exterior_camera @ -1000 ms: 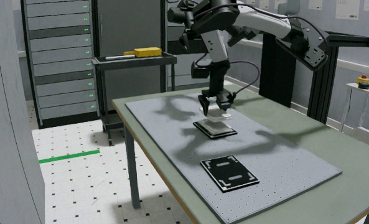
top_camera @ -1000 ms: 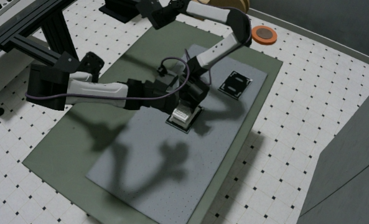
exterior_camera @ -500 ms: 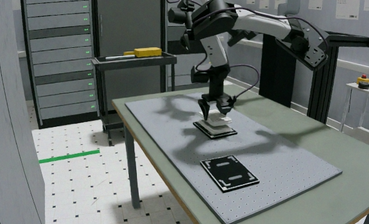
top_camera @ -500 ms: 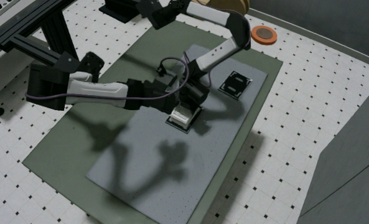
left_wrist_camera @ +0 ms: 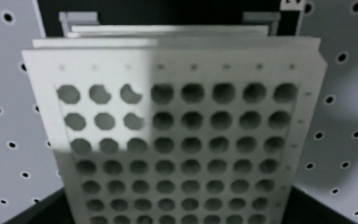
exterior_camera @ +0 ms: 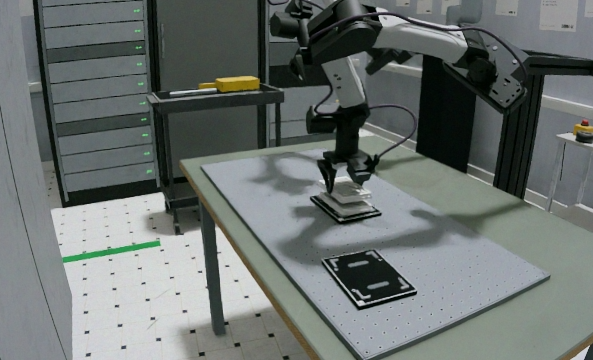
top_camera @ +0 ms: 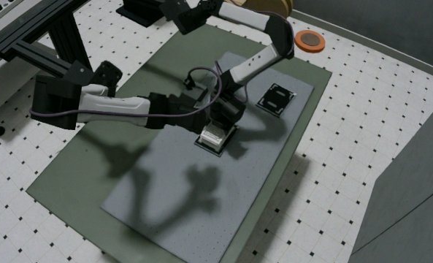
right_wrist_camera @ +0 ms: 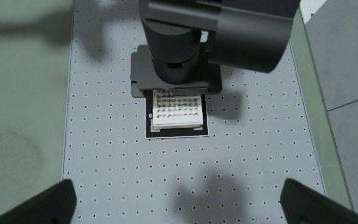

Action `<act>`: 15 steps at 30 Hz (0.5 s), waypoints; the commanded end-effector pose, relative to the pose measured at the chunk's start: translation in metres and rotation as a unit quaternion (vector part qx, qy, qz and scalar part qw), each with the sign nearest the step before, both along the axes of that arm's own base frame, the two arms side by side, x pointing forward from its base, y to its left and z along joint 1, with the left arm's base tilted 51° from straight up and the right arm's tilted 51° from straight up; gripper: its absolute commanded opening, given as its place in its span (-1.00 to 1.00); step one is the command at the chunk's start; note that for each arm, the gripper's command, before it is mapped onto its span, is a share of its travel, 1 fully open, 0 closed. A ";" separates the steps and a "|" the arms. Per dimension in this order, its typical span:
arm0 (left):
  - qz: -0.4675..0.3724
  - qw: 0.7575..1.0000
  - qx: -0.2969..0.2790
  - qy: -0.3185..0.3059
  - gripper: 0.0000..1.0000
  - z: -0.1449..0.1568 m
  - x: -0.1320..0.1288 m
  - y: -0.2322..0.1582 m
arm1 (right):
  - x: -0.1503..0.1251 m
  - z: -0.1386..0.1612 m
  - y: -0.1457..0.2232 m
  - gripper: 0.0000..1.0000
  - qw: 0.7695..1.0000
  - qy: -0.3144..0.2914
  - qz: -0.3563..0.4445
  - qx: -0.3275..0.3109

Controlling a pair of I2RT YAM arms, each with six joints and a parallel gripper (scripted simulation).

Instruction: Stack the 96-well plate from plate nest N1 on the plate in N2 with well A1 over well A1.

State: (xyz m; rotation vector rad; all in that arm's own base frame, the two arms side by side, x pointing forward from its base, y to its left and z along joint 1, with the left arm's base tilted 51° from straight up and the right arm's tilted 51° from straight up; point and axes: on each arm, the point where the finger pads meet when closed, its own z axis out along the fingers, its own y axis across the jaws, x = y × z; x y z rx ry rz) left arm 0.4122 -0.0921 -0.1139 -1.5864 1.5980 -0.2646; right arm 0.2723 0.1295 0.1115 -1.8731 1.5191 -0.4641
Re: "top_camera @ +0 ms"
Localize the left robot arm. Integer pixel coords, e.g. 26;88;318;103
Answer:
177;0;294;123

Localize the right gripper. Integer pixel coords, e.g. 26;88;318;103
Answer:
169;78;210;134

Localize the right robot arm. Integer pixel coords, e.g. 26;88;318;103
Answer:
31;61;206;132

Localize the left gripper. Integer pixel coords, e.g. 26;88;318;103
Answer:
204;106;235;136

